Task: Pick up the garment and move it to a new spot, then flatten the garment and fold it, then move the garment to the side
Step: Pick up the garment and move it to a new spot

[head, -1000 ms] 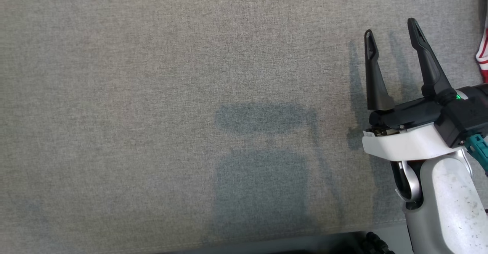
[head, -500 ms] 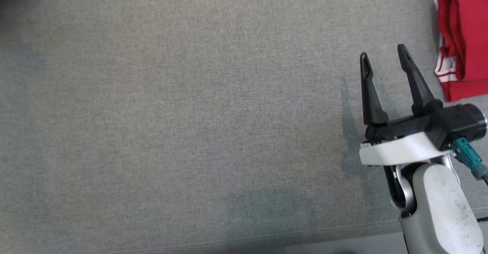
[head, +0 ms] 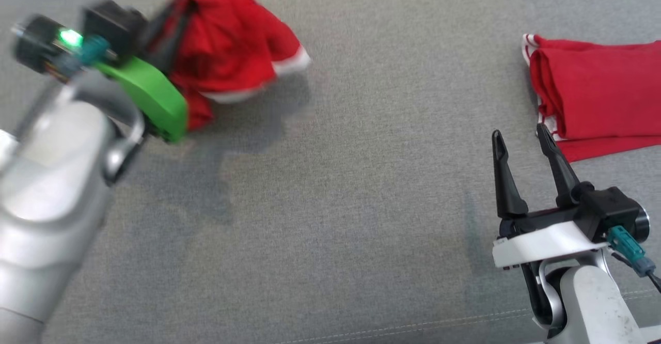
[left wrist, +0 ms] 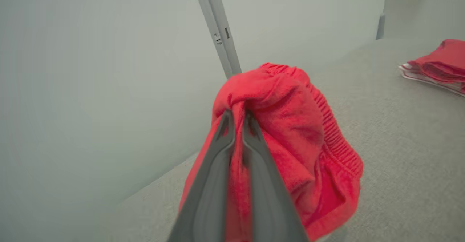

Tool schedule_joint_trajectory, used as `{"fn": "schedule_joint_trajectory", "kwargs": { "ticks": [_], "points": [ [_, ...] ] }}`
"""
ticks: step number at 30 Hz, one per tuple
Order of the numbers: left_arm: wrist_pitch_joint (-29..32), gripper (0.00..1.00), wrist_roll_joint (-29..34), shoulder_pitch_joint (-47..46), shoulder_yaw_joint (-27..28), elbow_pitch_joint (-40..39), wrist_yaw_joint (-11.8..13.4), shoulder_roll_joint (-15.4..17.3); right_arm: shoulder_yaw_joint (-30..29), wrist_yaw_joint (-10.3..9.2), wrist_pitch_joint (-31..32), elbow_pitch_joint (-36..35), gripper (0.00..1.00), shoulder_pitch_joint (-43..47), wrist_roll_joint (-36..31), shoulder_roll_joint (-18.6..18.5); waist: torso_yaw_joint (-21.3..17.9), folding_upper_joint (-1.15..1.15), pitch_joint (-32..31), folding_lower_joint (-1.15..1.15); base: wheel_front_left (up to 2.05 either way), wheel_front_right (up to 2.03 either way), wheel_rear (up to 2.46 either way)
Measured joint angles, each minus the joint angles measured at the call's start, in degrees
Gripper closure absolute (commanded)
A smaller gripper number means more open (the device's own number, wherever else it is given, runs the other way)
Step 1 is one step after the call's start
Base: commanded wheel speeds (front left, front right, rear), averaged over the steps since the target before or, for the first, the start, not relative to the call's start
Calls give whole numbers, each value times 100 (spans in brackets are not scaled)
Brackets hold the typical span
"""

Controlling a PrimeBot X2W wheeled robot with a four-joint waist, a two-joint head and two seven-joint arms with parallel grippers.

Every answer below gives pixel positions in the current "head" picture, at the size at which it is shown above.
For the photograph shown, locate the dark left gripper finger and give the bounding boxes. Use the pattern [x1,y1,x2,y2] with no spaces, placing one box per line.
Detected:
[147,19,182,74]
[155,0,199,40]

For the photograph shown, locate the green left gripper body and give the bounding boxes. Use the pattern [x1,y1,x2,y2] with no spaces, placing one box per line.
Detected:
[13,16,187,143]

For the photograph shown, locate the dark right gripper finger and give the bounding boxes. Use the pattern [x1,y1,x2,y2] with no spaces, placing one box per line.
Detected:
[492,130,529,219]
[536,123,582,208]

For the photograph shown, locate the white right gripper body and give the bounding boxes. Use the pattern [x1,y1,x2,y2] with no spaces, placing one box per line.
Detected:
[492,205,611,270]

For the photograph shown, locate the red shorts with white stripe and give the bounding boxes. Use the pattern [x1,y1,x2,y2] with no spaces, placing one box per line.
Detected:
[150,0,312,130]

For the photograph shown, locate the red jersey with black numbers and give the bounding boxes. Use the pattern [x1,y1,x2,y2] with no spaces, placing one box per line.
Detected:
[523,33,661,163]

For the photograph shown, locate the black cable with teal plug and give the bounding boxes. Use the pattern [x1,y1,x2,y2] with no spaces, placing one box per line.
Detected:
[77,35,112,67]
[607,225,661,294]

